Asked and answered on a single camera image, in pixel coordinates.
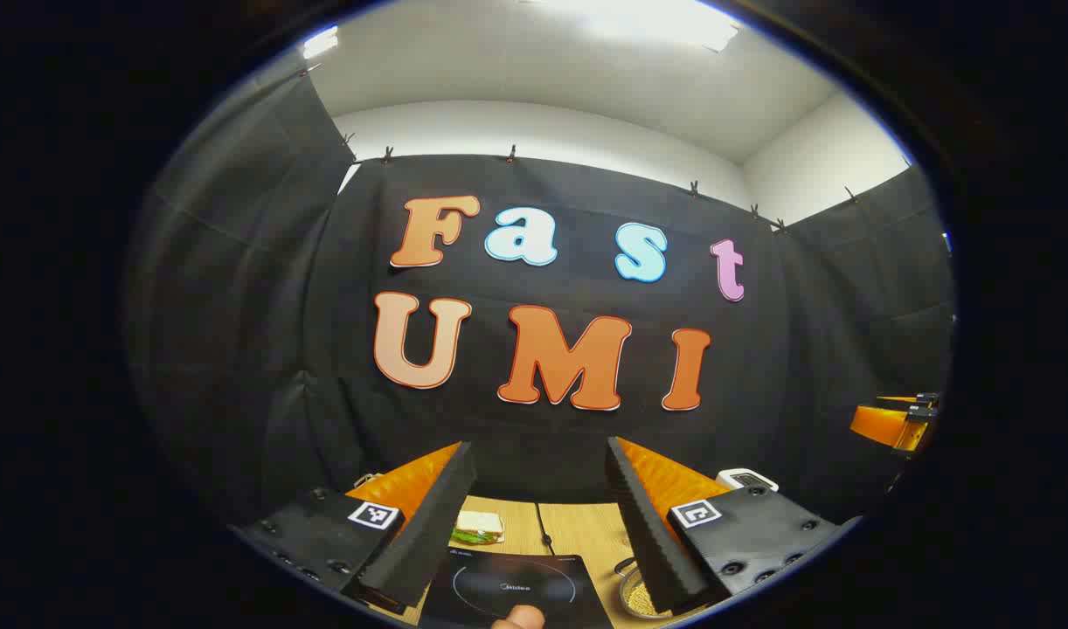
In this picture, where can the white toaster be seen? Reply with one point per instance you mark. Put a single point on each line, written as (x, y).
(746, 479)

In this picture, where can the black induction cooktop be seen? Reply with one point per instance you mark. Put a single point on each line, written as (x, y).
(499, 585)

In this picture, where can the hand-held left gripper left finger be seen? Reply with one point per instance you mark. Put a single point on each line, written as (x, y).
(429, 524)

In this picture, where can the sandwich with lettuce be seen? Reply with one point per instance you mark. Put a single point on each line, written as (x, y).
(480, 524)

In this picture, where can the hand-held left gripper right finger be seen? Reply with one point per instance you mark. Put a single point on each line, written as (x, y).
(652, 533)

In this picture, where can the small ceiling light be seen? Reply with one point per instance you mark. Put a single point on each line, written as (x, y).
(321, 42)

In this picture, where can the black backdrop cloth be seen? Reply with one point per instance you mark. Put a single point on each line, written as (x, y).
(237, 306)

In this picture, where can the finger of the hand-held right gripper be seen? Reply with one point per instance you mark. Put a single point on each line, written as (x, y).
(879, 426)

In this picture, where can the row of black cloth clips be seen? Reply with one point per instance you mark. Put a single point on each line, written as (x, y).
(512, 155)

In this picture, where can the pile of yellow soybeans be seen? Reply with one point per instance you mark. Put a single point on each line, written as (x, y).
(637, 598)

